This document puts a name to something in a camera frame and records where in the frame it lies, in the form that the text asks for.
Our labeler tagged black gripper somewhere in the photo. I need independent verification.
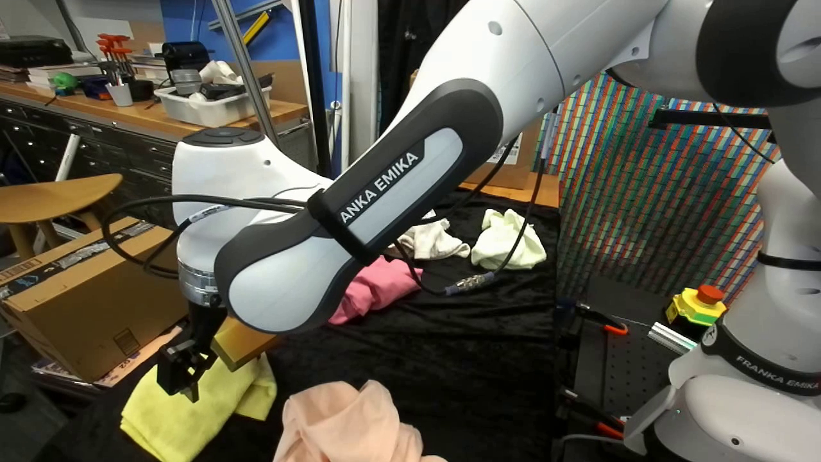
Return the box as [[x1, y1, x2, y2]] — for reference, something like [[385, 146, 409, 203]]
[[156, 298, 230, 407]]

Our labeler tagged yellow cloth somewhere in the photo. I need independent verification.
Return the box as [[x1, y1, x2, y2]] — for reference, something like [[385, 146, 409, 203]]
[[119, 355, 280, 462]]

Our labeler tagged large white waffle towel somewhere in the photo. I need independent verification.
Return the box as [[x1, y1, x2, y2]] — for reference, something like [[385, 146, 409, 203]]
[[392, 217, 472, 265]]

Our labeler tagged long cardboard box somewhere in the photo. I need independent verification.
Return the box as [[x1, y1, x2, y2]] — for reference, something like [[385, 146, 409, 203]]
[[0, 213, 196, 384]]

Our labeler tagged peach cloth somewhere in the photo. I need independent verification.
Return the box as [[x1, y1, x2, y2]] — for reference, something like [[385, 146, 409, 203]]
[[272, 378, 448, 462]]

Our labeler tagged pink cloth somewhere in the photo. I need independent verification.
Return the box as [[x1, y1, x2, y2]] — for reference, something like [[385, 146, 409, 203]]
[[328, 254, 426, 328]]

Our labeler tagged wooden stool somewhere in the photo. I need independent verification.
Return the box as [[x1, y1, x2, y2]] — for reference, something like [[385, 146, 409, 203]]
[[0, 173, 127, 260]]

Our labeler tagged grey workbench with wooden top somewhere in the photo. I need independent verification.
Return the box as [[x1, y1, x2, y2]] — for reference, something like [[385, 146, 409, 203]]
[[0, 79, 323, 277]]

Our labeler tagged white plastic bin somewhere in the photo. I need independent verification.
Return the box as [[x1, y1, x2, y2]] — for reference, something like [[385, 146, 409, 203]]
[[151, 79, 277, 128]]

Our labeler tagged black velvet tablecloth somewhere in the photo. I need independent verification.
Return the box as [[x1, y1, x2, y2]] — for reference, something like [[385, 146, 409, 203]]
[[35, 187, 573, 462]]

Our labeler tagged white cup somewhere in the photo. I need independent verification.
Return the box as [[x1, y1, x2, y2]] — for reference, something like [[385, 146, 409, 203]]
[[105, 79, 138, 108]]

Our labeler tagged silver metal pole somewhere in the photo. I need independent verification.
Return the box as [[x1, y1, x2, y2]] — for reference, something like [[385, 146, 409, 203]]
[[209, 0, 282, 144]]

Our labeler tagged black vertical pole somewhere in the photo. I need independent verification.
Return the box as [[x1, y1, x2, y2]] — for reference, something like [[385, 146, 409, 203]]
[[292, 0, 339, 174]]

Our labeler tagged black box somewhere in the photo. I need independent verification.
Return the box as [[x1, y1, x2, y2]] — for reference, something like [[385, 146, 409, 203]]
[[163, 38, 213, 73]]

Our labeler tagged small orange figure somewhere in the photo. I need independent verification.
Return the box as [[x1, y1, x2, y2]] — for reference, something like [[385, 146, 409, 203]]
[[95, 31, 137, 61]]

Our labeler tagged pale green white cloth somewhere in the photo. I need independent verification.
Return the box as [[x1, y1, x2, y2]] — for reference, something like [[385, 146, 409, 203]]
[[469, 206, 549, 274]]

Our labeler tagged black flat case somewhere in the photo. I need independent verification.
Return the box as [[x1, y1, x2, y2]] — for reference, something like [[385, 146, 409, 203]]
[[0, 34, 74, 69]]

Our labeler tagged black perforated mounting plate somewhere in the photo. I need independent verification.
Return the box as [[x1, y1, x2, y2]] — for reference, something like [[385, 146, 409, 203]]
[[567, 281, 688, 462]]

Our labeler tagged yellow red emergency stop button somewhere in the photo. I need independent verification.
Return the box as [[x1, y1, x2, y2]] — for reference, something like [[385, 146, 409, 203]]
[[666, 282, 729, 328]]

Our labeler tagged black horizontal bar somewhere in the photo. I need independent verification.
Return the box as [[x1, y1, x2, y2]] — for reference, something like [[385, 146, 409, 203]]
[[650, 105, 779, 133]]

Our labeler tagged tan wrist camera mount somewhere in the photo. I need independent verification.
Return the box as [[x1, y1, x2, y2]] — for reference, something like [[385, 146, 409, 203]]
[[210, 317, 285, 372]]

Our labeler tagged orange-handled tool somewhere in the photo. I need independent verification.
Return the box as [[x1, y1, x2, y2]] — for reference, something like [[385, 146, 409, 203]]
[[561, 298, 634, 339], [561, 389, 631, 444]]

